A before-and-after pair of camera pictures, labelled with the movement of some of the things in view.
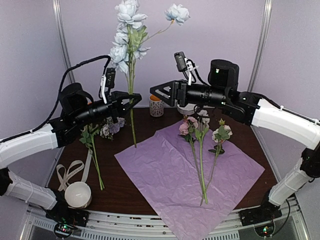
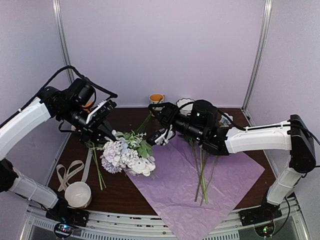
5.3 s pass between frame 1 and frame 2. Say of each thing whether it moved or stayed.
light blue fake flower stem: moved
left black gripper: moved
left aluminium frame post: stayed
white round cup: stayed
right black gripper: moved
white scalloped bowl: stayed
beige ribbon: stayed
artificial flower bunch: moved
